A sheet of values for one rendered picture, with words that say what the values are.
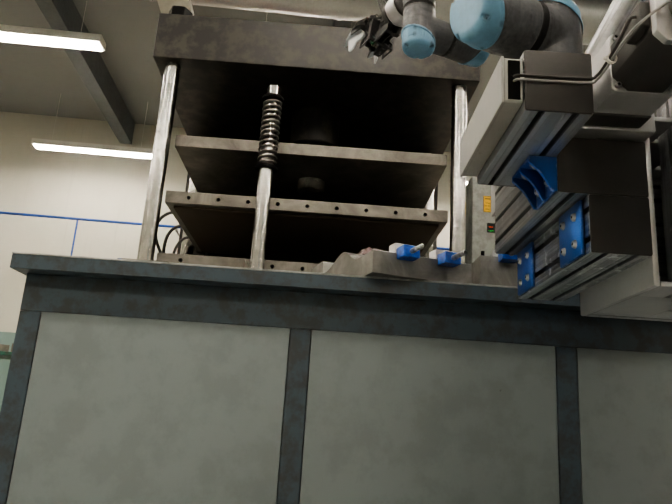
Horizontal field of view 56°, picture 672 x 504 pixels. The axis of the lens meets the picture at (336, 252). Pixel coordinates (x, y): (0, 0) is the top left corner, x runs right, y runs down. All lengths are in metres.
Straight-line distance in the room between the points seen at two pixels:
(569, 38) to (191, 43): 1.73
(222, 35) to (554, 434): 1.92
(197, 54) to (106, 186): 6.57
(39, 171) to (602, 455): 8.58
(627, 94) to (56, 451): 1.33
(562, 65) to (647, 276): 0.33
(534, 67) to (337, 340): 0.84
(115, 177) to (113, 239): 0.88
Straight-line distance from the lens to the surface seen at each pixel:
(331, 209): 2.46
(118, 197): 9.03
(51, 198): 9.28
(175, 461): 1.53
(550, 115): 0.89
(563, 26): 1.30
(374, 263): 1.45
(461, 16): 1.25
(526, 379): 1.58
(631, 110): 0.99
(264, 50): 2.65
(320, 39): 2.67
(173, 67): 2.69
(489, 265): 1.62
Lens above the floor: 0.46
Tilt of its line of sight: 15 degrees up
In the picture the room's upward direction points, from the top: 4 degrees clockwise
